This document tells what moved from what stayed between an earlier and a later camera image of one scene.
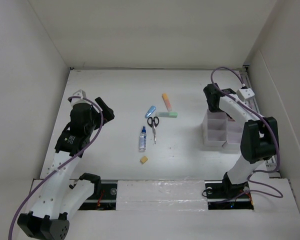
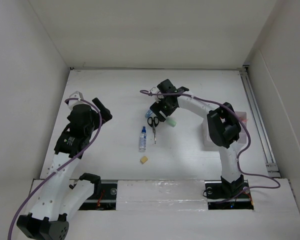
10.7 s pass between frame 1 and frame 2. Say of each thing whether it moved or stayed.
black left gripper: stayed
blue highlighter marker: stayed
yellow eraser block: stayed
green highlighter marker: moved
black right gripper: moved
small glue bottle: stayed
